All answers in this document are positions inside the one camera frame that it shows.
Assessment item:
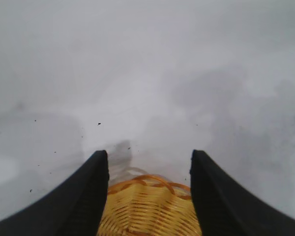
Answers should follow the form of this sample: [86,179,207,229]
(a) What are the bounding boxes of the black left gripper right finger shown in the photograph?
[188,148,295,236]

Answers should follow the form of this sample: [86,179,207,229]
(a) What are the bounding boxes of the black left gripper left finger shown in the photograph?
[0,149,111,236]

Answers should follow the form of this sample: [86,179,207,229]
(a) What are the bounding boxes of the yellow woven wicker basket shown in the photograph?
[96,167,202,236]

